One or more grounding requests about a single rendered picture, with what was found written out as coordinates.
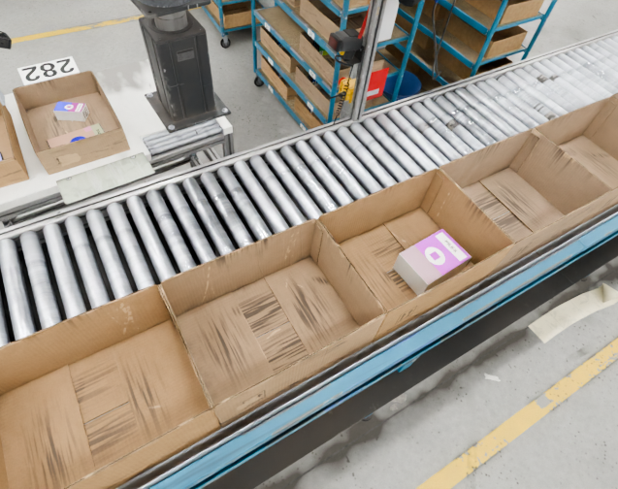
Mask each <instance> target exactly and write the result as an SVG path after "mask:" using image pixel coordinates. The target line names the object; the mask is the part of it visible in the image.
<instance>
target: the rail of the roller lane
mask: <svg viewBox="0 0 618 489"><path fill-rule="evenodd" d="M613 36H618V29H617V30H613V31H610V32H607V33H604V34H601V35H599V36H596V37H593V38H590V39H587V40H584V41H581V42H578V43H574V44H571V45H568V46H565V47H562V48H559V49H554V50H551V51H549V52H546V53H543V54H540V55H537V56H533V57H530V58H527V59H524V60H521V61H518V62H515V63H512V64H509V65H506V66H503V67H501V68H498V69H495V70H491V71H488V72H485V73H482V74H479V75H476V76H473V77H470V78H467V79H464V80H461V81H456V82H453V83H450V84H447V85H444V86H441V87H438V88H435V89H432V90H429V91H426V92H423V93H420V94H417V95H414V96H410V97H407V98H405V99H402V100H399V101H396V102H393V103H390V104H387V105H384V106H381V107H378V108H375V109H372V110H368V111H365V112H363V113H362V117H361V119H360V120H358V119H357V121H352V118H350V117H346V118H343V119H340V120H337V121H335V124H333V123H334V122H330V123H327V124H324V125H321V126H318V127H315V128H312V129H310V130H307V131H304V132H301V133H298V134H295V135H292V136H288V137H285V138H282V139H279V140H276V141H273V142H270V143H267V144H264V145H262V146H259V147H256V148H253V149H250V150H245V151H241V152H238V153H235V154H232V155H229V156H226V157H223V158H220V159H217V160H214V161H212V162H208V163H205V164H202V165H199V166H196V167H193V168H190V169H187V170H184V171H181V172H178V173H175V174H172V175H169V176H166V177H163V178H160V179H155V180H152V181H149V182H146V183H143V184H140V185H137V186H134V187H131V188H127V189H124V190H121V191H118V192H116V193H113V194H110V195H107V196H104V197H101V198H98V199H95V200H92V201H89V202H85V203H82V204H79V205H76V206H73V207H71V208H68V209H65V210H62V211H59V212H54V213H51V214H48V215H44V216H41V217H38V218H35V219H32V220H29V221H26V222H23V223H20V224H18V225H15V226H12V227H9V228H5V229H2V230H0V241H1V240H4V239H11V240H13V241H15V242H16V247H17V251H21V250H22V246H21V242H20V235H21V234H22V233H24V232H27V231H33V232H36V233H37V234H38V235H39V238H40V241H41V244H42V243H45V242H46V240H45V237H44V233H43V228H44V227H45V226H46V225H48V224H52V223H54V224H57V225H59V226H60V228H61V231H62V234H63V236H65V235H68V233H67V230H66V226H65V220H66V219H67V218H68V217H71V216H77V217H79V218H80V219H81V220H82V223H83V226H84V229H85V228H88V227H89V225H88V222H87V219H86V214H87V213H88V212H89V211H91V210H99V211H101V212H102V214H103V216H104V218H105V220H106V221H108V220H110V217H109V215H108V212H107V206H108V205H109V204H111V203H119V204H120V205H121V206H122V207H123V209H124V211H125V214H128V213H130V211H129V209H128V207H127V204H126V202H127V199H128V198H130V197H132V196H139V197H140V198H141V199H142V201H143V203H144V205H145V207H149V204H148V201H147V199H146V194H147V193H148V192H149V191H150V190H152V189H156V190H158V191H159V192H160V193H161V195H162V197H163V199H164V201H166V200H169V199H168V197H167V195H166V193H165V191H164V189H165V187H166V186H167V185H168V184H170V183H175V184H176V185H177V186H178V187H179V189H180V191H181V193H182V195H183V194H186V191H185V190H184V188H183V186H182V183H183V181H184V180H185V179H187V178H194V179H195V180H196V181H197V183H198V184H199V186H200V188H203V187H204V185H203V184H202V183H201V181H200V176H201V175H202V174H203V173H204V172H211V173H212V174H213V175H214V177H215V179H216V180H217V182H220V181H221V180H220V178H219V177H218V175H217V170H218V169H219V168H220V167H222V166H227V167H229V169H230V170H231V172H232V173H233V175H234V176H235V177H236V176H237V173H236V172H235V170H234V164H235V163H236V162H238V161H240V160H242V161H244V162H245V163H246V165H247V166H248V168H249V169H250V171H253V168H252V167H251V166H250V164H249V160H250V158H251V157H252V156H254V155H259V156H261V157H262V159H263V160H264V162H265V163H266V164H267V165H270V164H269V163H268V162H267V160H266V159H265V155H266V153H267V152H268V151H269V150H275V151H276V152H277V154H278V155H279V156H280V158H281V159H282V160H284V158H283V157H282V156H281V154H280V150H281V148H282V147H284V146H286V145H289V146H291V147H292V148H293V149H294V151H295V152H296V153H297V154H299V153H298V152H297V150H296V149H295V145H296V144H297V143H298V142H299V141H301V140H303V141H305V142H306V143H307V144H308V145H309V140H310V138H311V137H313V136H316V135H317V136H319V137H320V138H321V140H322V141H323V142H324V140H323V136H324V134H325V133H326V132H328V131H333V132H334V133H335V134H336V136H337V131H338V129H339V128H340V127H342V126H345V127H346V128H347V129H348V130H349V128H350V126H351V124H352V123H354V122H359V123H360V124H361V125H362V126H363V122H364V120H365V119H366V118H368V117H370V118H372V119H373V120H375V118H376V117H377V116H378V115H379V114H385V115H386V116H387V115H388V113H389V112H390V111H392V110H396V111H398V112H399V111H400V109H401V107H403V106H409V107H410V108H411V105H412V104H413V103H415V102H420V103H421V104H422V103H423V101H424V100H425V99H427V98H431V99H432V100H434V98H435V97H436V96H437V95H438V94H441V95H442V96H444V95H445V93H446V92H447V91H449V90H451V91H453V92H455V90H457V89H458V88H459V87H463V88H464V89H465V88H466V87H467V86H468V85H469V84H470V83H472V84H473V85H475V84H476V83H478V82H479V81H484V82H485V81H486V80H487V79H488V78H490V77H492V78H495V77H496V76H497V75H499V74H502V75H504V74H505V73H506V72H508V71H511V72H513V71H515V70H516V69H517V68H521V69H522V68H524V67H525V66H526V65H530V66H531V65H533V64H534V63H535V62H538V63H539V62H541V61H542V60H543V59H547V60H548V59H550V58H551V57H552V56H556V57H557V56H558V55H559V54H561V53H563V54H566V53H567V52H568V51H570V50H571V51H574V50H575V49H582V48H583V47H584V46H587V47H588V46H590V45H591V44H593V43H595V44H596V43H597V42H598V41H604V40H605V39H607V38H609V39H611V38H612V37H613ZM349 131H350V130H349ZM337 137H338V136H337ZM338 138H339V137H338ZM339 139H340V138H339ZM324 143H325V142H324ZM325 144H326V143H325ZM326 145H327V144H326ZM309 147H310V148H311V149H313V148H312V147H311V146H309Z"/></svg>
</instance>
